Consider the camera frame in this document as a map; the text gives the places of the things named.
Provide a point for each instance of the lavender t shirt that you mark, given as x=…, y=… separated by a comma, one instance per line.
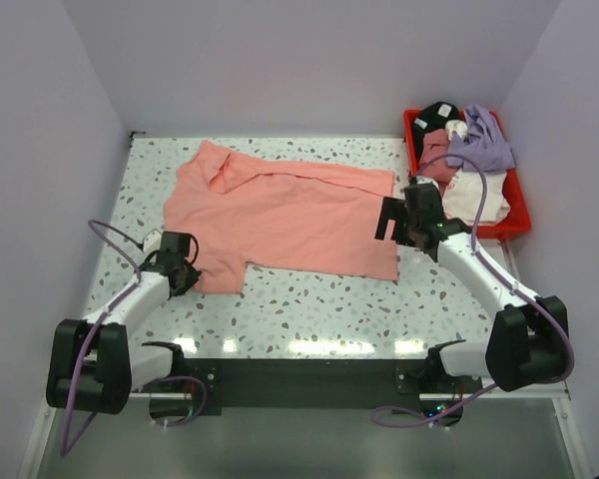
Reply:
x=478, y=140

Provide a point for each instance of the dusty rose t shirt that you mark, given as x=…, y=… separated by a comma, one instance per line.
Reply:
x=436, y=144

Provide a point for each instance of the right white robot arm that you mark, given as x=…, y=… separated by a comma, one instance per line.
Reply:
x=528, y=341

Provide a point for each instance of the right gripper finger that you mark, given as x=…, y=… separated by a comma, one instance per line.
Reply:
x=386, y=227
x=393, y=209

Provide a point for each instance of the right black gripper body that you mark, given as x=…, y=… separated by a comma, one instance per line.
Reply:
x=409, y=225

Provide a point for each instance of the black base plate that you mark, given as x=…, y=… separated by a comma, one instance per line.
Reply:
x=307, y=384

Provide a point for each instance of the black t shirt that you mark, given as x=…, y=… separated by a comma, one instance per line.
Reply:
x=432, y=118

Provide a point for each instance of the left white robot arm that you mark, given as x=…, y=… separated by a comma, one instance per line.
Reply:
x=93, y=367

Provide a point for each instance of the white t shirt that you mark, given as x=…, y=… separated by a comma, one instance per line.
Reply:
x=476, y=195

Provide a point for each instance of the aluminium frame rail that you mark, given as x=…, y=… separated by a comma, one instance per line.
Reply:
x=434, y=419

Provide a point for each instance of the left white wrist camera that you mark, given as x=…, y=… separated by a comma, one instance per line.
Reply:
x=151, y=241

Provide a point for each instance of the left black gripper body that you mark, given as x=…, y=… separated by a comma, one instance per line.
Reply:
x=191, y=277

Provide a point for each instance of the salmon pink t shirt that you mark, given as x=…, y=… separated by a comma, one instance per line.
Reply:
x=295, y=215

